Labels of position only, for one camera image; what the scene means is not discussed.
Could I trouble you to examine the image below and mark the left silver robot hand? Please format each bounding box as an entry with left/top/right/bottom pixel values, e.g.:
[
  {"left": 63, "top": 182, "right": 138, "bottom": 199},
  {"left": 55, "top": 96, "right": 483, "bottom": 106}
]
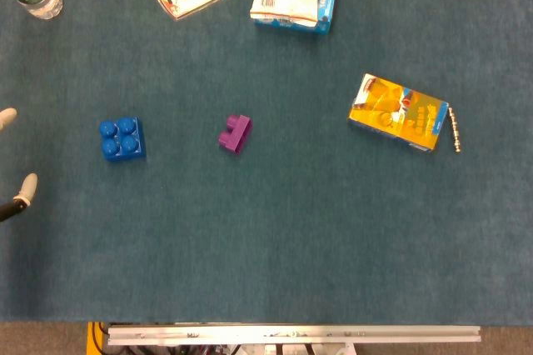
[{"left": 0, "top": 107, "right": 39, "bottom": 223}]

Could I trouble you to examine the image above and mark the blue toy brick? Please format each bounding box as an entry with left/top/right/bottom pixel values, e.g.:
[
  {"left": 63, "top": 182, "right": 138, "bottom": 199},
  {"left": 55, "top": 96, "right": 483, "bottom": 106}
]
[{"left": 98, "top": 116, "right": 147, "bottom": 163}]

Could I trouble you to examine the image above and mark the purple toy brick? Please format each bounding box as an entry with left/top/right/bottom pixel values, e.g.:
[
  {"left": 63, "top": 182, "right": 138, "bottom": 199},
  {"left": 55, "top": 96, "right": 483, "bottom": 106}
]
[{"left": 217, "top": 114, "right": 254, "bottom": 158}]

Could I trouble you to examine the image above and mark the teal felt table cloth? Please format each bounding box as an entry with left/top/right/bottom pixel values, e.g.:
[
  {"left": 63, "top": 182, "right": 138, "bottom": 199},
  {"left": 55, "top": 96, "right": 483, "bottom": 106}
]
[{"left": 0, "top": 0, "right": 533, "bottom": 327}]

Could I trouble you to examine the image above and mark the yellow snack box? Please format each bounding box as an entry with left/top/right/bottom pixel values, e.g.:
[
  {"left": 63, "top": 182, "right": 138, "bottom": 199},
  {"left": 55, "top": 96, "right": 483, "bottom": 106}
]
[{"left": 347, "top": 72, "right": 450, "bottom": 153}]

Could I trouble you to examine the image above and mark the yellow frame part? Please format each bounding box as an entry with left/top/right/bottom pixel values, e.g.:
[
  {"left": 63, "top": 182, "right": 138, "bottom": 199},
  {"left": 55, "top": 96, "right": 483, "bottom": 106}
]
[{"left": 86, "top": 321, "right": 110, "bottom": 355}]

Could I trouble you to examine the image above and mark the aluminium profile rail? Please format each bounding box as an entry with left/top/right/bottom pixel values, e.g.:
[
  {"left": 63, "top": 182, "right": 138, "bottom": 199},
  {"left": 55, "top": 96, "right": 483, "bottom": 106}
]
[{"left": 107, "top": 325, "right": 482, "bottom": 347}]

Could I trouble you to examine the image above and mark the metal bead chain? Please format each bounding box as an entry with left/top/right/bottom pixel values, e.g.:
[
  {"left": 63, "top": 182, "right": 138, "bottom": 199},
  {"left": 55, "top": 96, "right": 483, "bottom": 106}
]
[{"left": 447, "top": 107, "right": 462, "bottom": 153}]

